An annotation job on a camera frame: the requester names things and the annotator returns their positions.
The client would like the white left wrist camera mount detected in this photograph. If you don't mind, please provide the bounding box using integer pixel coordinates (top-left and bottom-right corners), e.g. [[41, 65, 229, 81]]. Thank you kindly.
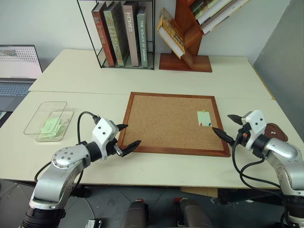
[[92, 118, 119, 162]]

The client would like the light green notes pile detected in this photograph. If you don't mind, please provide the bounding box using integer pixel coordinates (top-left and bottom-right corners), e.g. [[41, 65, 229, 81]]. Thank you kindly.
[[39, 116, 73, 139]]

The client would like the grey-green SOLACE book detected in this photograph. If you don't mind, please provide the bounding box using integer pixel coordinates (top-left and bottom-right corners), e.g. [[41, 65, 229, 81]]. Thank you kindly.
[[136, 5, 149, 68]]

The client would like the beige HOMES book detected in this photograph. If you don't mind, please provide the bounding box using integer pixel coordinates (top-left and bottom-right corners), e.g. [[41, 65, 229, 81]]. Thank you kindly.
[[121, 0, 141, 67]]

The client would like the green spine book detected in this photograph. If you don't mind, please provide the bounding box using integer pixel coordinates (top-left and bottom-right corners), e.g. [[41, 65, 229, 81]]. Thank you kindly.
[[190, 0, 216, 15]]

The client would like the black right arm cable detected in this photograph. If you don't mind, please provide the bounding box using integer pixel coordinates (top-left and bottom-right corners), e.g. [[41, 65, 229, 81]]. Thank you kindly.
[[231, 132, 285, 198]]

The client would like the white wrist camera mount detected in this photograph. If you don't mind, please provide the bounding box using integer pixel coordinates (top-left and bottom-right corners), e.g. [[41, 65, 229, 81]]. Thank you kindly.
[[241, 110, 266, 151], [92, 118, 119, 162]]

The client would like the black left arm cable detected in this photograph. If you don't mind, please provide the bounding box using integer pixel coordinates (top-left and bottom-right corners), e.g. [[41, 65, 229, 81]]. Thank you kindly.
[[34, 111, 101, 183]]

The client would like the white-paged thick book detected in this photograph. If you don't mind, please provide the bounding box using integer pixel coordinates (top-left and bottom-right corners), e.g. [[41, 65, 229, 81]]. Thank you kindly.
[[195, 0, 239, 26]]

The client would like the olive green patterned book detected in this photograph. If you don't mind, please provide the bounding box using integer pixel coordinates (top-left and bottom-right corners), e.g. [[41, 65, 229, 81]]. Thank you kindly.
[[103, 0, 131, 67]]

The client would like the black table frame bar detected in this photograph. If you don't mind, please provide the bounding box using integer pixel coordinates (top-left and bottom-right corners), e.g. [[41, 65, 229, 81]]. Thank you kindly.
[[216, 188, 287, 207]]

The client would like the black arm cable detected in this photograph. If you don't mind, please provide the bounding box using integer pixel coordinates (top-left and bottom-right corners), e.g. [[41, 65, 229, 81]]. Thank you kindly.
[[231, 132, 285, 198], [34, 111, 101, 183]]

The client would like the dark rounded shape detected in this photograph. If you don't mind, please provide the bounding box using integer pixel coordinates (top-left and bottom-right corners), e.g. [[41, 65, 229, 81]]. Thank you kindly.
[[126, 199, 151, 228], [177, 198, 214, 228]]

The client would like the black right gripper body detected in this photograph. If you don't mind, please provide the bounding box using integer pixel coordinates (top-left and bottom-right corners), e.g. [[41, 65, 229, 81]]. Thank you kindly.
[[237, 118, 252, 146]]

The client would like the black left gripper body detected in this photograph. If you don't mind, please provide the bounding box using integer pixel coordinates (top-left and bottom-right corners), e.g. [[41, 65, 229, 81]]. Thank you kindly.
[[104, 137, 124, 159]]

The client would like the wood-framed cork board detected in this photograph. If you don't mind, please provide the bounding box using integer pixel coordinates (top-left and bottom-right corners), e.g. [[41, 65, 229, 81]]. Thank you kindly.
[[117, 92, 232, 158]]

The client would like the black wire book rack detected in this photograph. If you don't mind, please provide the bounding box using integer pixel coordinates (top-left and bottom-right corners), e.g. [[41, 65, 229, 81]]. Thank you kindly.
[[76, 0, 156, 71]]

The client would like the red-brown hardcover book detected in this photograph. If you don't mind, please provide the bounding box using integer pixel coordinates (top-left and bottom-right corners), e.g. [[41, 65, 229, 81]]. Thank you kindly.
[[91, 1, 117, 67]]

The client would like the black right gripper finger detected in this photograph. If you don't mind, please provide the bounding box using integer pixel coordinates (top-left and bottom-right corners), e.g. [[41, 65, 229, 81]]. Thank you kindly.
[[227, 114, 244, 124], [211, 127, 235, 144]]

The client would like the brown wooden tree bookshelf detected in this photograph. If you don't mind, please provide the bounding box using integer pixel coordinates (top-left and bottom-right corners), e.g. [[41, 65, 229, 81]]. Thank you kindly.
[[158, 0, 253, 73]]

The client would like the yellow patterned book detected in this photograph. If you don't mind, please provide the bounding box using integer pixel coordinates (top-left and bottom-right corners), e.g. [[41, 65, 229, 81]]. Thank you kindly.
[[156, 7, 187, 59]]

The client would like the clear plastic box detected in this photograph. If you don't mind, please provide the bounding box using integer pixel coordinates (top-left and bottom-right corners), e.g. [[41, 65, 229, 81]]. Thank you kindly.
[[23, 101, 76, 143]]

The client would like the dark cover large book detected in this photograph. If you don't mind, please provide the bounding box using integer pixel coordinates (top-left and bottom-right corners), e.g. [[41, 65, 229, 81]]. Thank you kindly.
[[200, 0, 250, 36]]

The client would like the black small device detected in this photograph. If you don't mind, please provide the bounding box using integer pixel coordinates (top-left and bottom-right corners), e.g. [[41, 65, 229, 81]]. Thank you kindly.
[[86, 218, 105, 228]]

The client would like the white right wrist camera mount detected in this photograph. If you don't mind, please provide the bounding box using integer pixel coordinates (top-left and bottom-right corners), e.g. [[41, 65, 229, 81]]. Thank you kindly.
[[241, 110, 266, 151]]

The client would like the light green paper note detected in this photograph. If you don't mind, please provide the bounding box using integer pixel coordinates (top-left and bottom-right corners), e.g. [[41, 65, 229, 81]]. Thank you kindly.
[[196, 110, 213, 128]]

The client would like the grey open laptop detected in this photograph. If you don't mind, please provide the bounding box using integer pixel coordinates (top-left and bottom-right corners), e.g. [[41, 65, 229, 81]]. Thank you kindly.
[[0, 44, 44, 113]]

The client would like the brown wooden dish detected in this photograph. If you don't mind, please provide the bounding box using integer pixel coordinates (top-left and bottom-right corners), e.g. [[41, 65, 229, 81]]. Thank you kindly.
[[264, 123, 289, 143]]

